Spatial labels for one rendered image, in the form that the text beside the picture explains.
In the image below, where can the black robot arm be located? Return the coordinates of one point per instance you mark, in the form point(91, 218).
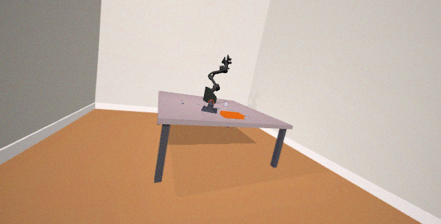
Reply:
point(223, 69)

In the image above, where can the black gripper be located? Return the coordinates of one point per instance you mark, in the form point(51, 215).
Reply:
point(226, 61)

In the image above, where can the orange rectangular tray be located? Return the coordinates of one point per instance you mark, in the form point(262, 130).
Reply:
point(231, 115)

